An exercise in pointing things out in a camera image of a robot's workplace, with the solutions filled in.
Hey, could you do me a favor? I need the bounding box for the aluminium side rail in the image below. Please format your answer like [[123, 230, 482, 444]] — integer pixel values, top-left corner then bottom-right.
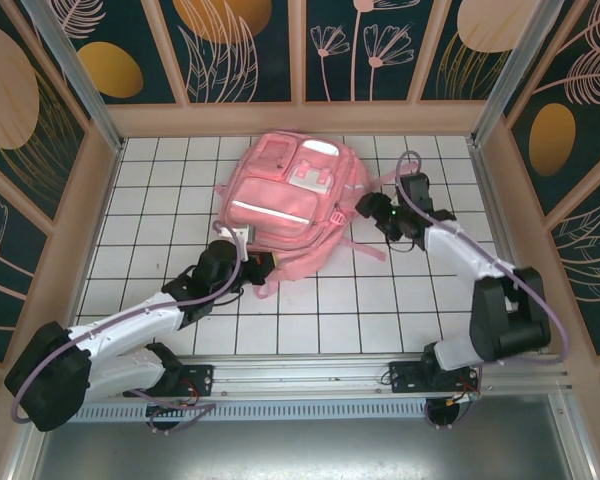
[[467, 139, 539, 354]]

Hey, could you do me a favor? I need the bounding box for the aluminium frame post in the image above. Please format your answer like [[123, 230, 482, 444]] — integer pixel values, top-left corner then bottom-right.
[[19, 0, 126, 154], [469, 0, 566, 146]]

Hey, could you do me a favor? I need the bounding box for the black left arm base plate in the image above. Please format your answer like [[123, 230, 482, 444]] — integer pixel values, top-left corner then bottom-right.
[[123, 364, 216, 399]]

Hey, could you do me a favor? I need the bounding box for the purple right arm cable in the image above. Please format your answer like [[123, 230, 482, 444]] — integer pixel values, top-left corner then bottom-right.
[[396, 149, 572, 431]]

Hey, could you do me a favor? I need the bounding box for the steel sheet panel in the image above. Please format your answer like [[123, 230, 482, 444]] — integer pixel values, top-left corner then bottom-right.
[[9, 419, 596, 480]]

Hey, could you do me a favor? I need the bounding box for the pink backpack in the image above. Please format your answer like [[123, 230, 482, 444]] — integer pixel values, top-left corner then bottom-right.
[[212, 128, 406, 301]]

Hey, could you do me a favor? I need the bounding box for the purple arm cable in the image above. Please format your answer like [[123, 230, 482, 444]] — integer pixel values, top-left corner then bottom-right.
[[10, 222, 246, 435], [396, 149, 572, 431]]

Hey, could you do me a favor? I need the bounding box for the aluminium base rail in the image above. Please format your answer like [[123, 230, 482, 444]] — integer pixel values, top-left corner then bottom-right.
[[27, 354, 574, 401]]

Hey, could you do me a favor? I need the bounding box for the slotted grey cable duct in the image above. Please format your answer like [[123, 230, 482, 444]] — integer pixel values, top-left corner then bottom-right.
[[47, 402, 481, 421]]

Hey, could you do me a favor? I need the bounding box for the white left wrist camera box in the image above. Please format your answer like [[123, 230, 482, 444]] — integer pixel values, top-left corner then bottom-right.
[[218, 225, 259, 251]]

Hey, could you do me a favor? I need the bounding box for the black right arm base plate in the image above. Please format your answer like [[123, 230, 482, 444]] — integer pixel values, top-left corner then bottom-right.
[[388, 360, 481, 401]]

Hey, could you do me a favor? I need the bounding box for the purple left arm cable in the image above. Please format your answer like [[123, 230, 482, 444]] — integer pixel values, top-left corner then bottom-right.
[[10, 222, 246, 435]]

